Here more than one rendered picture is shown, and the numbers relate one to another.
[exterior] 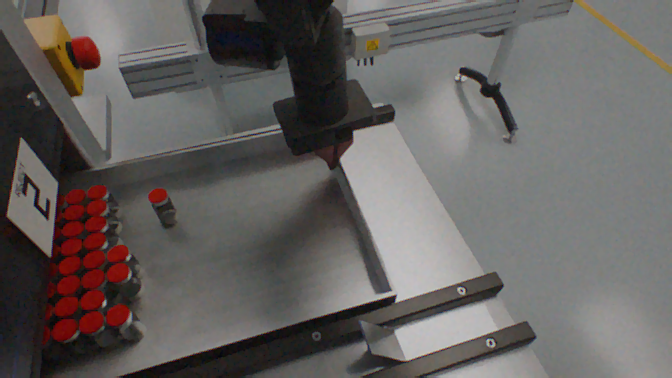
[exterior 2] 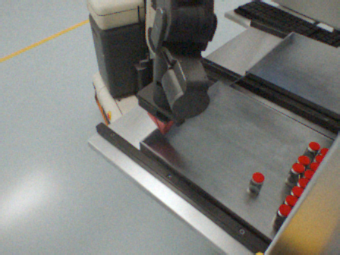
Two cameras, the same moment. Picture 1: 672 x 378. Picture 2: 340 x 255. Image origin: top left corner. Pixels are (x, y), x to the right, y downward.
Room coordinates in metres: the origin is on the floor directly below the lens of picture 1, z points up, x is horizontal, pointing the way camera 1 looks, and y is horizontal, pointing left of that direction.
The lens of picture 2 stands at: (0.58, 0.37, 1.36)
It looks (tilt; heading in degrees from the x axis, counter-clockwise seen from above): 46 degrees down; 240
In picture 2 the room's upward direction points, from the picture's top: straight up
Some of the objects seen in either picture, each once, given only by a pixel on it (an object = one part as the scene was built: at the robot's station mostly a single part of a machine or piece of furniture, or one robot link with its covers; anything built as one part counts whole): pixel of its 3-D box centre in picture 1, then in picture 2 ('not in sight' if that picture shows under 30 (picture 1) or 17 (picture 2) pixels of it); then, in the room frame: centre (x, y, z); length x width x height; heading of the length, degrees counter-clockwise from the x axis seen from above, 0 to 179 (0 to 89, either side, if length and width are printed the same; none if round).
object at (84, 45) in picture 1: (81, 53); not in sight; (0.46, 0.31, 0.99); 0.04 x 0.04 x 0.04; 18
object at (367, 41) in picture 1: (369, 41); not in sight; (1.27, -0.13, 0.50); 0.12 x 0.05 x 0.09; 108
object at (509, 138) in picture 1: (487, 95); not in sight; (1.52, -0.70, 0.07); 0.50 x 0.08 x 0.14; 18
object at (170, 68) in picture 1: (368, 32); not in sight; (1.34, -0.13, 0.49); 1.60 x 0.08 x 0.12; 108
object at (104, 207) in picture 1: (103, 260); (303, 186); (0.22, 0.24, 0.90); 0.18 x 0.02 x 0.05; 17
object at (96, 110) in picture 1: (57, 134); not in sight; (0.45, 0.40, 0.87); 0.14 x 0.13 x 0.02; 108
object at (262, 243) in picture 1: (210, 238); (249, 155); (0.25, 0.14, 0.90); 0.34 x 0.26 x 0.04; 107
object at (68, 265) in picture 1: (81, 266); not in sight; (0.22, 0.26, 0.90); 0.18 x 0.02 x 0.05; 17
